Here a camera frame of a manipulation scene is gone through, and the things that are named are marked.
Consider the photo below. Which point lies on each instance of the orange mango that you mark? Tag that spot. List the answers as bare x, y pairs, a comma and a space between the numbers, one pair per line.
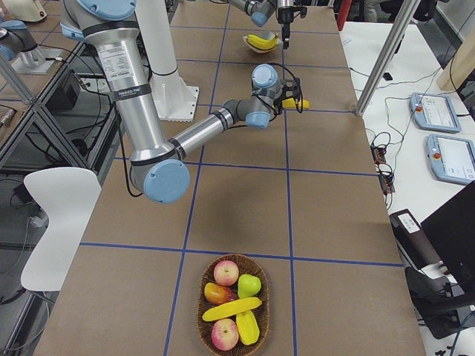
217, 294

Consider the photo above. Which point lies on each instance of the near teach pendant tablet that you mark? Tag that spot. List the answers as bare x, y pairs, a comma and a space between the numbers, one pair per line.
451, 159

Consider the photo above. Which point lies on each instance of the aluminium frame post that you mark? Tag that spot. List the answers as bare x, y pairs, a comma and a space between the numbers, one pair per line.
386, 54

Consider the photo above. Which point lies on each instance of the teach pendant tablet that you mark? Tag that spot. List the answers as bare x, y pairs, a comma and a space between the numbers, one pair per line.
451, 159
434, 113

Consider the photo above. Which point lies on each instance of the white chair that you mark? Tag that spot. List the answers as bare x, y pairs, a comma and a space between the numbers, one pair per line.
68, 196

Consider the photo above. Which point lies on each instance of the red pink apple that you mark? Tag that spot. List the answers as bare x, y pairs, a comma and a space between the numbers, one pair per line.
225, 334
226, 273

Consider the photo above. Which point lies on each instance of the far teach pendant tablet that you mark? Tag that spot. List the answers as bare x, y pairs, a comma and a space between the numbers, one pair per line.
434, 113

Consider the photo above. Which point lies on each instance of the grey square plate orange rim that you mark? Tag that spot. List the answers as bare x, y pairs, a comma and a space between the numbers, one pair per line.
266, 35

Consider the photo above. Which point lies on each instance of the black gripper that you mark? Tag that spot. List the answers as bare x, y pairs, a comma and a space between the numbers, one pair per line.
285, 15
276, 105

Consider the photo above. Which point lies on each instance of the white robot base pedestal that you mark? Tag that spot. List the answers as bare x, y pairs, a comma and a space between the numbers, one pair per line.
173, 98

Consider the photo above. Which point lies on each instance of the yellow banana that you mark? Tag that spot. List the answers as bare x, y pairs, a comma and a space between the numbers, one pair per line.
292, 103
279, 42
262, 43
231, 308

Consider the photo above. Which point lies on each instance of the yellow starfruit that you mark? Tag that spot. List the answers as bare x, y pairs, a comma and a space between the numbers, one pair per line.
247, 327

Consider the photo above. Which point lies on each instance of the brown wicker basket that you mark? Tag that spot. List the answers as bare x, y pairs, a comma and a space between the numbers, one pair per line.
246, 265

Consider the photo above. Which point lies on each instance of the black monitor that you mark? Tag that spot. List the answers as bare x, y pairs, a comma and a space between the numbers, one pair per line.
450, 230

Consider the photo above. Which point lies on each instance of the green apple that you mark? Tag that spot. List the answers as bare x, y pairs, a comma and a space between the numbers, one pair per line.
248, 286

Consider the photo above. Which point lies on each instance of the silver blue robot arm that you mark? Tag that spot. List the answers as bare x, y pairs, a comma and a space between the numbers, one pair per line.
135, 49
259, 7

